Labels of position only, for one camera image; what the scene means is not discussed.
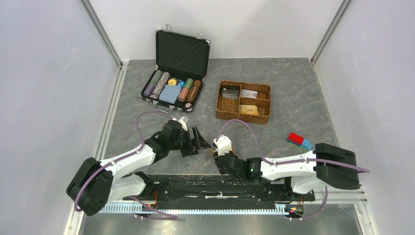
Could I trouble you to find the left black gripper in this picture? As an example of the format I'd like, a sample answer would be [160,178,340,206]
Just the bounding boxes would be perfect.
[168,125,210,157]

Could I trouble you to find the orange card holder wallet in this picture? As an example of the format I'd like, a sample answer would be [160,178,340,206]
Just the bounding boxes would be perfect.
[211,147,236,153]

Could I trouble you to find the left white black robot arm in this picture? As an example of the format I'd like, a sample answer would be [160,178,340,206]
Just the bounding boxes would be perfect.
[66,119,211,216]

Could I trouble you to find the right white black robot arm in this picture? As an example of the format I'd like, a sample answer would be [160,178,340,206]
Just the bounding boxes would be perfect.
[213,138,368,200]

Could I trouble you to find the tan card in basket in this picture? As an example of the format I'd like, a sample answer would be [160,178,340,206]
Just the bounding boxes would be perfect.
[238,104,259,116]

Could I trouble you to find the blue playing card deck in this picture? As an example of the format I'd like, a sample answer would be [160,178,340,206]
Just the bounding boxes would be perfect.
[159,85,182,104]

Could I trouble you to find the black card deck box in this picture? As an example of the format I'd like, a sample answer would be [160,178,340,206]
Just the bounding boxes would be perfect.
[221,85,240,99]

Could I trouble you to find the white card in basket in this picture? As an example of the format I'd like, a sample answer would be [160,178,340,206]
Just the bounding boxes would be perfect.
[240,89,258,98]

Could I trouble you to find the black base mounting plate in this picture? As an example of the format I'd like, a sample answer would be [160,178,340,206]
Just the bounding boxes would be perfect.
[136,172,315,210]

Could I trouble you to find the brown black chip stack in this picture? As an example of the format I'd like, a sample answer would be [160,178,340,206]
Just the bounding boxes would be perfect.
[186,80,202,102]

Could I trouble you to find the green orange chip stack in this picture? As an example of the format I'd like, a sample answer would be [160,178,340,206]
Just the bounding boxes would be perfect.
[178,78,194,102]

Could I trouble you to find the woven brown basket tray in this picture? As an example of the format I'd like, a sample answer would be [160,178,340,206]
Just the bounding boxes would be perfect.
[215,80,272,124]

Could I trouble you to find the pink grey chip stack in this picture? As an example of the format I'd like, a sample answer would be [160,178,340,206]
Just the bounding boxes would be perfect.
[150,71,170,99]

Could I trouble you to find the yellow blue loose chips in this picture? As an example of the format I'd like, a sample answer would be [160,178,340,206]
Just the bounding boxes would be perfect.
[167,78,185,88]

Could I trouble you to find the purple green chip stack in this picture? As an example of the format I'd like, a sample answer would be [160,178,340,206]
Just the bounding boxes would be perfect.
[144,70,163,96]

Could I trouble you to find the red blue toy block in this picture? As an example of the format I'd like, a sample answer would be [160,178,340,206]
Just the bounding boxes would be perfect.
[287,132,313,151]

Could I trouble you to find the black poker chip case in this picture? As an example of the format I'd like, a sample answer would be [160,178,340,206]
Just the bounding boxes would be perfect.
[140,25,210,113]

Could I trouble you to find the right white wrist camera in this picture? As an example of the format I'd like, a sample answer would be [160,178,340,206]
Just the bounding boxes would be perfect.
[213,135,232,158]

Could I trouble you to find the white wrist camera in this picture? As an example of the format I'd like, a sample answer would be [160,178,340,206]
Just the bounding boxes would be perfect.
[213,135,232,158]
[172,116,189,131]

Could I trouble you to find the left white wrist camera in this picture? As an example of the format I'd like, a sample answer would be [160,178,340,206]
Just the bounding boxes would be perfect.
[172,116,189,131]

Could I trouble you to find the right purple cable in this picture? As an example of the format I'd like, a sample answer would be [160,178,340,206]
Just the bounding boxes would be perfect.
[215,118,370,221]

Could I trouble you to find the purple cable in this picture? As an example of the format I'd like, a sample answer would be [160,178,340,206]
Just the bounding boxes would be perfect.
[215,118,370,221]
[73,111,176,213]

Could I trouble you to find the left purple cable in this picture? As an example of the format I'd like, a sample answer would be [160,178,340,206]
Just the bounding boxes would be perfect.
[73,111,176,213]

